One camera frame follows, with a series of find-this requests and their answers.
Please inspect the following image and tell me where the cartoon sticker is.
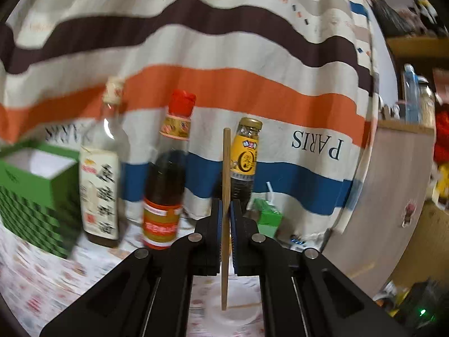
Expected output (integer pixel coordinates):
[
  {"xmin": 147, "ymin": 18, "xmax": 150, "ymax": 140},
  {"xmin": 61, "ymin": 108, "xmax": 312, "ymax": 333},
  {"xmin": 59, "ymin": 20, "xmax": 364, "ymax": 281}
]
[{"xmin": 402, "ymin": 200, "xmax": 418, "ymax": 227}]

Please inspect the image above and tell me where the dark bottle yellow label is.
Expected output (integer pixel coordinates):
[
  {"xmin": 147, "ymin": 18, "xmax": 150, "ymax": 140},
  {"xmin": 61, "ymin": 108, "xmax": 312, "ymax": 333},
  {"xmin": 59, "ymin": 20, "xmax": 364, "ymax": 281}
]
[{"xmin": 230, "ymin": 117, "xmax": 264, "ymax": 211}]

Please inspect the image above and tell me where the green checkered box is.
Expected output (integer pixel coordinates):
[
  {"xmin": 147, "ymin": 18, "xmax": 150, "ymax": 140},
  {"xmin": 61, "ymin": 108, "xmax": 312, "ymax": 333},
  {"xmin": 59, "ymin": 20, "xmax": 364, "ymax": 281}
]
[{"xmin": 0, "ymin": 140, "xmax": 83, "ymax": 259}]

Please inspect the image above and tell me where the clear plastic water bottle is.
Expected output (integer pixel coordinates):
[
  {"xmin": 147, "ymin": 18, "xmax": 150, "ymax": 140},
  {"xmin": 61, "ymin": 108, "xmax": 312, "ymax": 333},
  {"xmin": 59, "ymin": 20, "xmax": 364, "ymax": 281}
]
[{"xmin": 402, "ymin": 64, "xmax": 421, "ymax": 124}]

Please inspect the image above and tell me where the black device green light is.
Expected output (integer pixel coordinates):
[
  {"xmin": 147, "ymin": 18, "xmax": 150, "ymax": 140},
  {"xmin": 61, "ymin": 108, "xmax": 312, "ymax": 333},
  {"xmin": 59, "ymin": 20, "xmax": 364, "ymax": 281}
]
[{"xmin": 382, "ymin": 281, "xmax": 439, "ymax": 328}]

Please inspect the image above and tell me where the small green carton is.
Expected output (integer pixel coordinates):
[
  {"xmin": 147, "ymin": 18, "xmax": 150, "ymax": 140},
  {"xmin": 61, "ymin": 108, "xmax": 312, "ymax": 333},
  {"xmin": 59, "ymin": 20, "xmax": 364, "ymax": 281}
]
[{"xmin": 251, "ymin": 182, "xmax": 283, "ymax": 239}]

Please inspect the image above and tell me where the red cloth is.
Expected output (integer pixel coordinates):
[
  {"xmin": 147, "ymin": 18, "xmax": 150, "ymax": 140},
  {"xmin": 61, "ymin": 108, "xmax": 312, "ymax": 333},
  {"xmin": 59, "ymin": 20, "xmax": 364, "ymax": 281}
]
[{"xmin": 433, "ymin": 110, "xmax": 449, "ymax": 164}]

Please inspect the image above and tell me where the wooden shelf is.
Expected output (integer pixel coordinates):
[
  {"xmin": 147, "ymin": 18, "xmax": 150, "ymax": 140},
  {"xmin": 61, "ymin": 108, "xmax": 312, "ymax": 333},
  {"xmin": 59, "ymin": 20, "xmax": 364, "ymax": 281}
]
[{"xmin": 386, "ymin": 36, "xmax": 449, "ymax": 61}]

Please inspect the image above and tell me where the clear bottle white label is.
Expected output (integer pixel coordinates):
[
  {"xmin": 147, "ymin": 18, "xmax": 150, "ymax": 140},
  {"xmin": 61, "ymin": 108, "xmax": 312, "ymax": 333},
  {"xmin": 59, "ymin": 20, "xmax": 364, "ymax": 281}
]
[{"xmin": 79, "ymin": 76, "xmax": 129, "ymax": 248}]

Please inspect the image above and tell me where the striped printed cloth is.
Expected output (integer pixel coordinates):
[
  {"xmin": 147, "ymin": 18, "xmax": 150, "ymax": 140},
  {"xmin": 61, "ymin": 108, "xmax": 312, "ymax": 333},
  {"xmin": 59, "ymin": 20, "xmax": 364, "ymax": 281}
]
[{"xmin": 0, "ymin": 0, "xmax": 381, "ymax": 253}]

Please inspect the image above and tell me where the glass jar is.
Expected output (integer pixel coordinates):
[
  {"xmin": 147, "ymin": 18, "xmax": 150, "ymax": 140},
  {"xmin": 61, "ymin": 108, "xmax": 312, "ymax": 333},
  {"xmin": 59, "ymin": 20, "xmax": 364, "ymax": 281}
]
[{"xmin": 419, "ymin": 77, "xmax": 437, "ymax": 129}]

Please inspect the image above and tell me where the dark sauce bottle red cap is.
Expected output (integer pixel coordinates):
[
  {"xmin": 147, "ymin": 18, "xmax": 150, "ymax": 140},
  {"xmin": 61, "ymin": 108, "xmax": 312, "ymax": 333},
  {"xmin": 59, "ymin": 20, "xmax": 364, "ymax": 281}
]
[{"xmin": 142, "ymin": 89, "xmax": 197, "ymax": 251}]

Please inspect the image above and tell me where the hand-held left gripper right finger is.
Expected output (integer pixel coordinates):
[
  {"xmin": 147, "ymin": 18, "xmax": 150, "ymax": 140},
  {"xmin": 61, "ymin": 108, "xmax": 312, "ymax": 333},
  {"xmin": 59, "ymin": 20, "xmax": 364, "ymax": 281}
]
[{"xmin": 230, "ymin": 199, "xmax": 410, "ymax": 337}]

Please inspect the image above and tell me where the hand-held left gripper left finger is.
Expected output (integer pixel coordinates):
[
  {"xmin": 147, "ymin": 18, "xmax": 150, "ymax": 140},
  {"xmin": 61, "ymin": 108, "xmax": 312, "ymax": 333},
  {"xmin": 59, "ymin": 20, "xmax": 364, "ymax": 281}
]
[{"xmin": 40, "ymin": 199, "xmax": 223, "ymax": 337}]

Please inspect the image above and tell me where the pink bear print tablecloth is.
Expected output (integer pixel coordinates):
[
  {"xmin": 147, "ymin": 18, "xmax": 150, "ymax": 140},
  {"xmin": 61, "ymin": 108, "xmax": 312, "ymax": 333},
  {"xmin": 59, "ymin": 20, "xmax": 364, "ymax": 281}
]
[{"xmin": 0, "ymin": 223, "xmax": 267, "ymax": 337}]

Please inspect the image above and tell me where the wooden chopstick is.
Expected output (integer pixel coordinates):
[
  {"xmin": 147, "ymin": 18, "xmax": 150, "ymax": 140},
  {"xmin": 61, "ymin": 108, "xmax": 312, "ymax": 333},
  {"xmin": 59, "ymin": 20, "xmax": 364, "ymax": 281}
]
[{"xmin": 220, "ymin": 128, "xmax": 232, "ymax": 311}]

